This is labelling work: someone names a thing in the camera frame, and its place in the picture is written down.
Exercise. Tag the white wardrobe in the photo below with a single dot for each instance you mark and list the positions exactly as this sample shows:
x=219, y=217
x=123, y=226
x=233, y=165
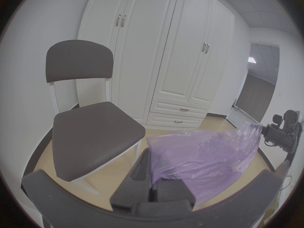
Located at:
x=147, y=56

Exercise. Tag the dark grey white chair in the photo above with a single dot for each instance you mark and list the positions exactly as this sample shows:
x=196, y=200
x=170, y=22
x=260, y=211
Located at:
x=90, y=136

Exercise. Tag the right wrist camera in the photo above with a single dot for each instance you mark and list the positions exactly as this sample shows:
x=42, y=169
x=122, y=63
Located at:
x=277, y=119

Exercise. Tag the purple plastic bag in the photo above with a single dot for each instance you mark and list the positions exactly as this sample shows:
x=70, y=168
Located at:
x=201, y=155

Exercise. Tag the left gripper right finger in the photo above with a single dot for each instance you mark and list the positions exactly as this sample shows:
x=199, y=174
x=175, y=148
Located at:
x=171, y=191

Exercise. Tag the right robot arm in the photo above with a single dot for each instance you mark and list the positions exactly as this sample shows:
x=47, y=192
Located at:
x=293, y=120

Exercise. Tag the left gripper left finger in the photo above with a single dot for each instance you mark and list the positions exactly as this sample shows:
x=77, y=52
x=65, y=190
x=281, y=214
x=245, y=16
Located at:
x=128, y=189

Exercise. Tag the grey curtain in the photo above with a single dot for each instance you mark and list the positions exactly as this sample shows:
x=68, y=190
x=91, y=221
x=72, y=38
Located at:
x=256, y=96

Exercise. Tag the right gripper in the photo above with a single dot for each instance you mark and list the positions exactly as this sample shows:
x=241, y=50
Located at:
x=277, y=138

